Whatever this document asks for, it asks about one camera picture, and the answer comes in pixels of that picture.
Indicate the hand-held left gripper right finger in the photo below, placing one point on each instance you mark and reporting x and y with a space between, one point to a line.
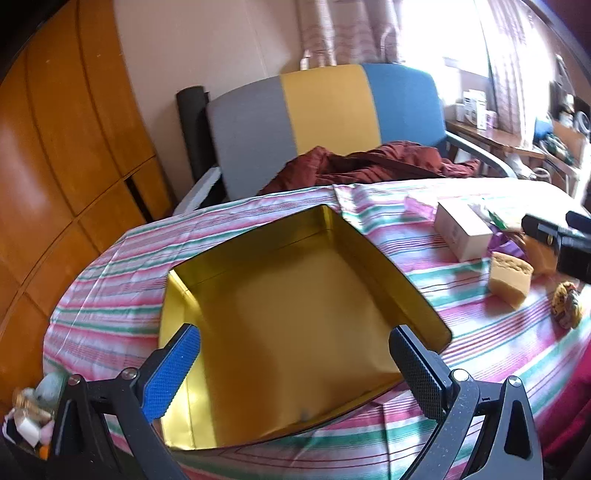
415 364

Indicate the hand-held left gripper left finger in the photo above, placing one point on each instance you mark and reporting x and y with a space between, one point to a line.
171 374

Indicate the window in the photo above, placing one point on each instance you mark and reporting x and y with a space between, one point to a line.
452 37

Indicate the black rolled mat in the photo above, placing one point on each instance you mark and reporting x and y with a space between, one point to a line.
191 129

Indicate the grey yellow blue chair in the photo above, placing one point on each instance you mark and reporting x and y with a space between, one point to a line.
323 110

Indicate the patterned curtain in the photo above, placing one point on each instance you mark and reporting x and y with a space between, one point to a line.
512 69
351 32

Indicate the dark red cloth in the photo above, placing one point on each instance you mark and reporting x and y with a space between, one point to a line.
360 166

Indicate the pink packet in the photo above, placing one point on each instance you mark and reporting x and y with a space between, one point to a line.
420 205

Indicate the yellow patterned pouch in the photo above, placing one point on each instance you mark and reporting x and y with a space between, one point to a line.
565 304

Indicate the green translucent container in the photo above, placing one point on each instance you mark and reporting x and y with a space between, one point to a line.
48 387

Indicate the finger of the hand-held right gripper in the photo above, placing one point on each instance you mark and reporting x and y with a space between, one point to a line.
542 228
579 219

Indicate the purple packet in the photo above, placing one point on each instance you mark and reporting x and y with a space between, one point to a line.
501 240

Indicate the blue bag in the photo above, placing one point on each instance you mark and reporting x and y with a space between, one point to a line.
544 129

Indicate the white boxes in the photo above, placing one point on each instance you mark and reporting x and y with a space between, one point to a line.
475 108

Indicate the wooden side table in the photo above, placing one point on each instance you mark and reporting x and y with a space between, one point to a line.
498 138

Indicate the wooden wardrobe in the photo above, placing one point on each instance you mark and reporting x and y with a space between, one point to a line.
69 138

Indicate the gold tin box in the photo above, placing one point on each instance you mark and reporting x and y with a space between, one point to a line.
286 314

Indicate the cream cardboard box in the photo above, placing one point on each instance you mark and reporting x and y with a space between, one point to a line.
461 230

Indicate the person's red garment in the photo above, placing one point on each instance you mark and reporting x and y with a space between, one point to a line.
577 406

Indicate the striped tablecloth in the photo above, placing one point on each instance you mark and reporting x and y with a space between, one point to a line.
115 277

